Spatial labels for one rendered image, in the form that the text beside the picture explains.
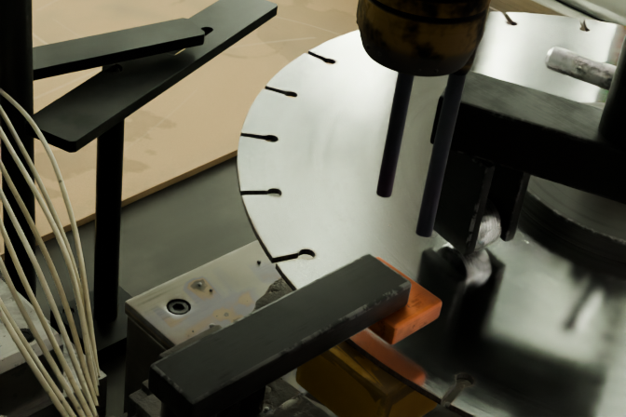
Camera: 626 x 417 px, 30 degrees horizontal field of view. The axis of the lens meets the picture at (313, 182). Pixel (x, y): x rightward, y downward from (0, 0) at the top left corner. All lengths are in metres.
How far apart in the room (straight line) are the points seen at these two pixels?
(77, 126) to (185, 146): 0.31
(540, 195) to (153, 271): 0.33
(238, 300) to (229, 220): 0.23
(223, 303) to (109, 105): 0.11
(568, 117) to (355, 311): 0.11
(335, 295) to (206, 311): 0.20
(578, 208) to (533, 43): 0.16
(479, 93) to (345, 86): 0.14
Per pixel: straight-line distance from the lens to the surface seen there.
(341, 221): 0.44
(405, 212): 0.46
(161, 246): 0.76
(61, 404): 0.41
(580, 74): 0.49
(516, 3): 1.08
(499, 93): 0.41
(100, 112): 0.55
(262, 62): 0.96
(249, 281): 0.57
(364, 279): 0.37
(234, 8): 0.66
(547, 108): 0.41
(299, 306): 0.35
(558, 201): 0.47
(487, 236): 0.43
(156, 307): 0.55
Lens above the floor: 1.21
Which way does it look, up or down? 33 degrees down
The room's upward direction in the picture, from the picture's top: 8 degrees clockwise
